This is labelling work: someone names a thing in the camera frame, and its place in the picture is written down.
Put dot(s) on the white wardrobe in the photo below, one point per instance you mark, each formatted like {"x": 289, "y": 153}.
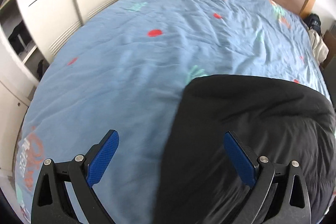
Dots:
{"x": 44, "y": 27}

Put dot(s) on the black backpack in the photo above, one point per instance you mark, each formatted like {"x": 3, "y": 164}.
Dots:
{"x": 313, "y": 22}

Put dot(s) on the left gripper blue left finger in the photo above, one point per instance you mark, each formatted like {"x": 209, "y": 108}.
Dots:
{"x": 51, "y": 202}

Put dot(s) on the cream cloth bag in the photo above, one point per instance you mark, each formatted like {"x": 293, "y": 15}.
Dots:
{"x": 318, "y": 47}

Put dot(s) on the blue cartoon bedsheet bed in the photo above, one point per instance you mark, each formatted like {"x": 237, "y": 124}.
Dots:
{"x": 126, "y": 69}

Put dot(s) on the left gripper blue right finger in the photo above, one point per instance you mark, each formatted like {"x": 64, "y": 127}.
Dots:
{"x": 278, "y": 192}

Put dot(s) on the black puffer coat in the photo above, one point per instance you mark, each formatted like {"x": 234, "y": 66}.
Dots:
{"x": 279, "y": 119}

